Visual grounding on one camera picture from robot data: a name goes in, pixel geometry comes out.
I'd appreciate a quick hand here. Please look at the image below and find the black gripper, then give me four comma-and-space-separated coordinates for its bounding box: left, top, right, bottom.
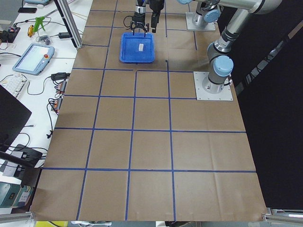
130, 0, 157, 35
149, 0, 164, 24

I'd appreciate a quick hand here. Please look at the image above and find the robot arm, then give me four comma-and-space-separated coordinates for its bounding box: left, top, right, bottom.
124, 0, 221, 33
195, 0, 281, 94

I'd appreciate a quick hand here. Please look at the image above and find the blue plastic tray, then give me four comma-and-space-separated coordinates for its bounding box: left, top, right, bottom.
119, 32, 155, 63

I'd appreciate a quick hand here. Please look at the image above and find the black power adapter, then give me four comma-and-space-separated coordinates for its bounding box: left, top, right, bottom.
58, 32, 71, 39

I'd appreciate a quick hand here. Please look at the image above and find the reacher grabber tool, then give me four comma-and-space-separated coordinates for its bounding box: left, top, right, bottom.
27, 16, 45, 37

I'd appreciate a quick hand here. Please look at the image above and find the teach pendant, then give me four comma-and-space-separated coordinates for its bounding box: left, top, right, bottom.
12, 43, 55, 75

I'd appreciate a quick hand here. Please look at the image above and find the brown paper table cover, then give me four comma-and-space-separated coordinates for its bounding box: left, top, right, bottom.
31, 0, 266, 221

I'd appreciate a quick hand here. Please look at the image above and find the white keyboard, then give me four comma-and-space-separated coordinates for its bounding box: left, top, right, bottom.
0, 73, 29, 99

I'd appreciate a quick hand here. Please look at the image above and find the black monitor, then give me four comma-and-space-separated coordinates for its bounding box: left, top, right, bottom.
0, 86, 32, 152

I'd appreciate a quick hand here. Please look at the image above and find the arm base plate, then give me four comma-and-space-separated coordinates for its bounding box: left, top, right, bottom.
193, 71, 233, 101
186, 12, 216, 32

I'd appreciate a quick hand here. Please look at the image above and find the aluminium frame post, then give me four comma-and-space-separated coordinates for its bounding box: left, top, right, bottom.
54, 0, 82, 49

